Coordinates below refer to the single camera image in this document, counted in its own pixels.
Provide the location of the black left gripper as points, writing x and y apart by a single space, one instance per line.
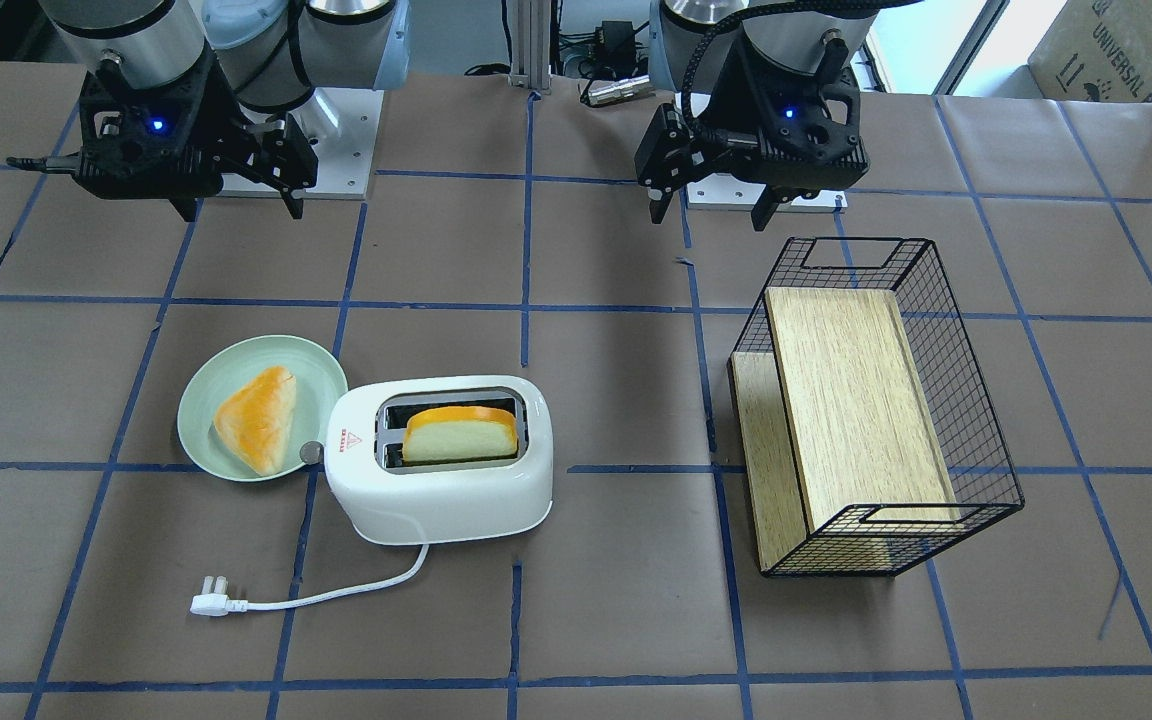
733 111

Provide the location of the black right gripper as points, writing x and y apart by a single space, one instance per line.
233 128

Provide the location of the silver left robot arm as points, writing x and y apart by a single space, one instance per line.
690 41

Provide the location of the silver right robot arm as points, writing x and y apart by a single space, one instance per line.
273 53

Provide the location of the silver toaster knob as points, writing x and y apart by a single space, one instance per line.
312 454

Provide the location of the bread slice in toaster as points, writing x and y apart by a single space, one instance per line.
459 434

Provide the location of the white two-slot toaster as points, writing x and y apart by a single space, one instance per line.
392 496

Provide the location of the silver cylindrical connector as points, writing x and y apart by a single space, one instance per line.
615 92

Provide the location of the black power adapter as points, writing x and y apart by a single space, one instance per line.
615 43

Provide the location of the light green plate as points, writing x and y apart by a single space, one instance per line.
320 382

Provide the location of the triangular bread on plate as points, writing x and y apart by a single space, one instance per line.
255 423

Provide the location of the wooden board in basket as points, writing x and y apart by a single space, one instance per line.
845 473

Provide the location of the cardboard box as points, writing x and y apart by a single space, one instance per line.
1099 51

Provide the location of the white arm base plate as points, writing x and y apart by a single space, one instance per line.
726 193
342 125

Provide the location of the aluminium frame post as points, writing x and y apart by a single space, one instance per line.
532 43

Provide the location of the black wire basket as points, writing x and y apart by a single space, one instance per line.
964 419

